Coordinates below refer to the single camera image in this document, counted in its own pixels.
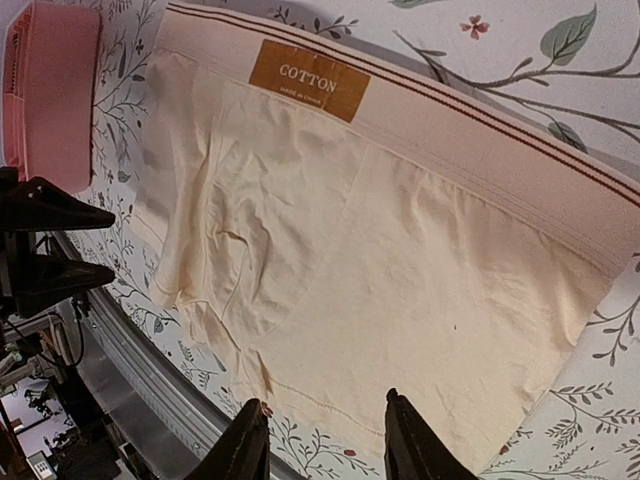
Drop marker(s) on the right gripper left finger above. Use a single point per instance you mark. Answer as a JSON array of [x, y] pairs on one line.
[[242, 452]]

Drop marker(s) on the cream garment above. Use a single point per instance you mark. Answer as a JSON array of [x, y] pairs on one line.
[[333, 227]]

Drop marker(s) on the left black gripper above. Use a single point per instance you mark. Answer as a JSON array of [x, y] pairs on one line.
[[29, 284]]

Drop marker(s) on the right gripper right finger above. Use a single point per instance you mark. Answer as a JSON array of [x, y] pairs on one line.
[[413, 451]]

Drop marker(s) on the pink divided organizer box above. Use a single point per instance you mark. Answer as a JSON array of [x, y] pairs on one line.
[[47, 93]]

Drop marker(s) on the aluminium front rail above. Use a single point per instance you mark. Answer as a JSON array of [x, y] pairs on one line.
[[166, 419]]

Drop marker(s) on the floral patterned table mat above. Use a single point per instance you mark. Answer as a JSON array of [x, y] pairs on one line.
[[570, 68]]

